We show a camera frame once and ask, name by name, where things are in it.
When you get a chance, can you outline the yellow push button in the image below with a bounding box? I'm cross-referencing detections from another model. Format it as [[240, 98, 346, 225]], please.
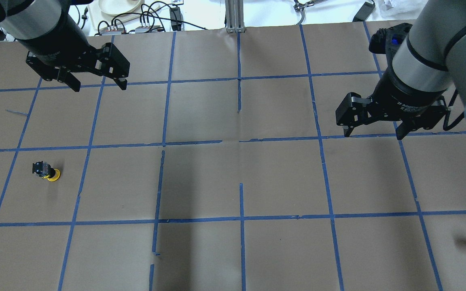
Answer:
[[32, 161, 61, 182]]

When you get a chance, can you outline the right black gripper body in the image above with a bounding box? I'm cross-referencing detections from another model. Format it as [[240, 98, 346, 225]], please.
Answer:
[[365, 79, 446, 123]]

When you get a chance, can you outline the white plate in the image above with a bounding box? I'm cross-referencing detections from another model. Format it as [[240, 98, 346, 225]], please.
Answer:
[[97, 0, 144, 16]]

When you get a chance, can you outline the black power adapter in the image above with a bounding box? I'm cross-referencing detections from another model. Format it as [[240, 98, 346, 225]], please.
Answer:
[[352, 0, 375, 22]]

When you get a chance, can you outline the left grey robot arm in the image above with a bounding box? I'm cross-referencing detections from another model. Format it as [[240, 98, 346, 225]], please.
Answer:
[[0, 0, 131, 92]]

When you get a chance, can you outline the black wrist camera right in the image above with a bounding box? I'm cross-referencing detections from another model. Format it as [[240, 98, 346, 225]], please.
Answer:
[[369, 23, 413, 55]]

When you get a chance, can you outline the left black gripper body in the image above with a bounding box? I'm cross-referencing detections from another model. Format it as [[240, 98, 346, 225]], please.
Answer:
[[25, 28, 106, 79]]

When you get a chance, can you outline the aluminium frame post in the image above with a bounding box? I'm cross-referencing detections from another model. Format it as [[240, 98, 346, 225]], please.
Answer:
[[225, 0, 246, 33]]

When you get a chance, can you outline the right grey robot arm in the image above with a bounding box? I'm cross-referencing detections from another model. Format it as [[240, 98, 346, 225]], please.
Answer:
[[335, 0, 466, 140]]

